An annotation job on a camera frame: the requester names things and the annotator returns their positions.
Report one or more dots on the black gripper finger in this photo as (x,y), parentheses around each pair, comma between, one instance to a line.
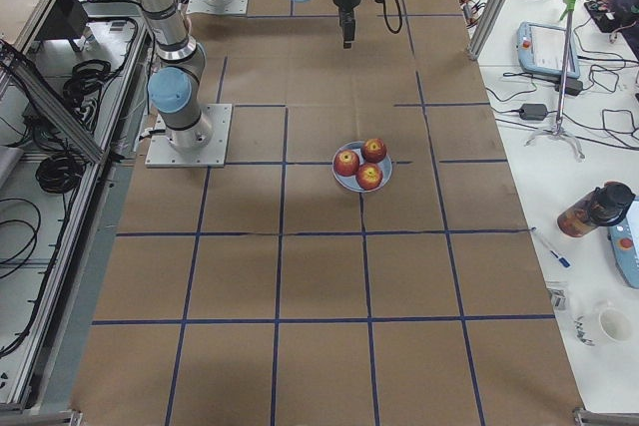
(347,24)

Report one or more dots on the red apple on plate top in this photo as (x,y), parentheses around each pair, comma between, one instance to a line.
(374,150)

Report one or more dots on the red apple on plate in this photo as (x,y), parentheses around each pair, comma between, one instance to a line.
(374,150)
(346,163)
(369,177)

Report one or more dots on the red apple on plate left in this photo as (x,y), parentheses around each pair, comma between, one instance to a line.
(346,163)

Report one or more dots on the red apple on plate front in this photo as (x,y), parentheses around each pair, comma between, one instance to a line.
(369,177)

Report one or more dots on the light blue plate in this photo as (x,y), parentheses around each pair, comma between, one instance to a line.
(349,183)

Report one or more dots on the blue teach pendant tablet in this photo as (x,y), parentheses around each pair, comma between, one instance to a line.
(540,48)

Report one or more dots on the black power adapter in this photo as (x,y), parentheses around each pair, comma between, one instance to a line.
(533,112)

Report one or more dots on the silver tripod stand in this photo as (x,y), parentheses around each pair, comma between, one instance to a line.
(557,132)

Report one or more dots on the brown water bottle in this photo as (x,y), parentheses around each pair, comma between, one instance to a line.
(604,206)

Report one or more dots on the blue white pen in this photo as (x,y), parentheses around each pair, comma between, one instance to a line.
(560,258)

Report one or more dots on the white mug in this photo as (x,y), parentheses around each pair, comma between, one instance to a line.
(603,324)

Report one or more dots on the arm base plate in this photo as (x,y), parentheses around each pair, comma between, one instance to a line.
(218,7)

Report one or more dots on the aluminium frame post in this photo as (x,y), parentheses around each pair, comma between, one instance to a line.
(491,2)

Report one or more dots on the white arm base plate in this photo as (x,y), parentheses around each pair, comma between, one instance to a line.
(203,145)

